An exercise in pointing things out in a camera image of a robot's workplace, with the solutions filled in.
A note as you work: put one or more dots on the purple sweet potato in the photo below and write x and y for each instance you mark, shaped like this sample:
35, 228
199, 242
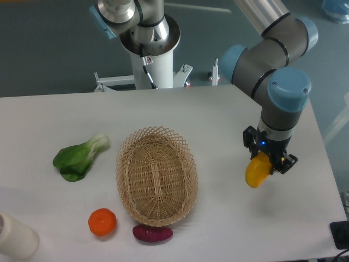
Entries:
152, 234

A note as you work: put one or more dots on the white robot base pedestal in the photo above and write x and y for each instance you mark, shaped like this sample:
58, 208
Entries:
151, 54

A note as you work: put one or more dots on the blue object in corner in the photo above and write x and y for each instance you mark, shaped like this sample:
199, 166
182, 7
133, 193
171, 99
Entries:
337, 10

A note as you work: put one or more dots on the woven wicker basket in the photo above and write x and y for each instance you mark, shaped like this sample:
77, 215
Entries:
156, 176

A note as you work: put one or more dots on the orange tangerine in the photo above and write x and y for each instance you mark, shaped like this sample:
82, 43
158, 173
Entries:
102, 222

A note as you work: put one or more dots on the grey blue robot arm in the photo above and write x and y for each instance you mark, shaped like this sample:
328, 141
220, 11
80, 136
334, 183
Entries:
262, 72

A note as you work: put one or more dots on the black device at edge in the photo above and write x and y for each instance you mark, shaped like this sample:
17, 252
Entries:
339, 232

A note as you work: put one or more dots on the white cylindrical bottle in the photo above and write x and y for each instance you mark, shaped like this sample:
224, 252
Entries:
18, 240

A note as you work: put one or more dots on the green bok choy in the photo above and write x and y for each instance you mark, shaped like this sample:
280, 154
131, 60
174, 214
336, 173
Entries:
73, 162

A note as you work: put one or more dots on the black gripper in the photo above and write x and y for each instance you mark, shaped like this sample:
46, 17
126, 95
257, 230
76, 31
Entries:
255, 141

